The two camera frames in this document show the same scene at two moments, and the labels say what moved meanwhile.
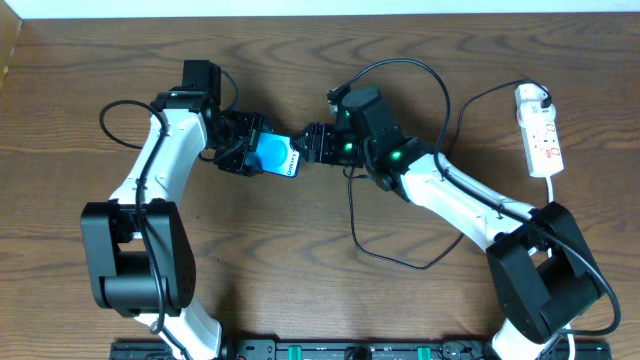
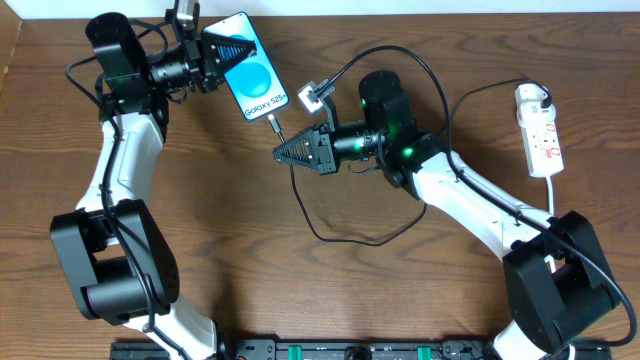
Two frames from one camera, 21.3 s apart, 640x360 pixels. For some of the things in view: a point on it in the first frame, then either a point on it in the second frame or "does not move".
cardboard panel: (10, 22) does not move
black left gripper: (245, 142) -> (201, 62)
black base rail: (354, 349) does not move
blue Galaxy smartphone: (276, 155) -> (254, 81)
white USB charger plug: (528, 104) does not move
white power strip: (543, 149) does not move
